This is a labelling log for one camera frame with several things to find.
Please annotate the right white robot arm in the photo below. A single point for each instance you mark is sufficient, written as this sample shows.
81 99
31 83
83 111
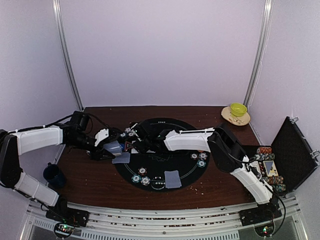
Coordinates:
227 152

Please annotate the black white chip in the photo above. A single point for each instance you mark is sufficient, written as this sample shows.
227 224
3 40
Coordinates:
142 171
194 156

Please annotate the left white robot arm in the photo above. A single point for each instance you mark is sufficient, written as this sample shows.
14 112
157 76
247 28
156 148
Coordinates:
69 131

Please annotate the black poker case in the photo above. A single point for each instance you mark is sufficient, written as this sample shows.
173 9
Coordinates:
291 153

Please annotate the aluminium frame post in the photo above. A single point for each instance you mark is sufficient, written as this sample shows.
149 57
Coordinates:
261 48
66 56

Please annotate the dark blue mug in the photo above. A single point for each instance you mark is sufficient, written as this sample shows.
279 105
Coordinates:
54 176

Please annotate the red triangular dealer marker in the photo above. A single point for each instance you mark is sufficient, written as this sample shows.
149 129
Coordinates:
127 146

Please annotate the red white chips in case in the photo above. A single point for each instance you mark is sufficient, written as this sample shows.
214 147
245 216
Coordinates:
264 150

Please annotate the face down card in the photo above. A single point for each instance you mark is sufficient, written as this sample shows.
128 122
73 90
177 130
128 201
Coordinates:
172 179
122 159

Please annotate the grey card deck box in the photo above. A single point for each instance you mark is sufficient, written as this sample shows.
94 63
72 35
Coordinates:
113 147

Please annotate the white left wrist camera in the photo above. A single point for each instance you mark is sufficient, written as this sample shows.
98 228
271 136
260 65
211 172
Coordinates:
100 136

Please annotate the poker chips row in case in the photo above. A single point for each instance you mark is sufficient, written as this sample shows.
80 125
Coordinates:
277 183

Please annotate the green plastic bowl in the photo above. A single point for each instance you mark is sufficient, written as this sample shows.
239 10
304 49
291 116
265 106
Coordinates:
238 109

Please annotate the left aluminium frame post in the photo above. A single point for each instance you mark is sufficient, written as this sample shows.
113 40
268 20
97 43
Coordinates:
66 56

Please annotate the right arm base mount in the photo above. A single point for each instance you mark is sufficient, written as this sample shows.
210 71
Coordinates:
262 213

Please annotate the right aluminium frame post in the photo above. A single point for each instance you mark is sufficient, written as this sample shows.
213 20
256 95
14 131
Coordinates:
261 48

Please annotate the round black poker mat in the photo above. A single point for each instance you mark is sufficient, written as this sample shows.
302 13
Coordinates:
160 172

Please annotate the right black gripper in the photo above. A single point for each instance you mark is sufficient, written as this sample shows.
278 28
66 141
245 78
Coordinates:
140 149

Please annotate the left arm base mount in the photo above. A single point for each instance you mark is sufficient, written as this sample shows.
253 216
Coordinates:
71 216

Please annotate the beige plate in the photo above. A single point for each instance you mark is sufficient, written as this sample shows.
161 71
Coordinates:
235 120

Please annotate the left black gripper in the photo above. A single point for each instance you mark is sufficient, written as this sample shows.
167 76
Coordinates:
97 154

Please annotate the face down card front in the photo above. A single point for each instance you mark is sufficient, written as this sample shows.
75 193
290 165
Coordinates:
172 179

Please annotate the aluminium front rail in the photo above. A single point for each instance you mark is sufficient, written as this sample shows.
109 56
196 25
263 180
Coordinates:
217 223

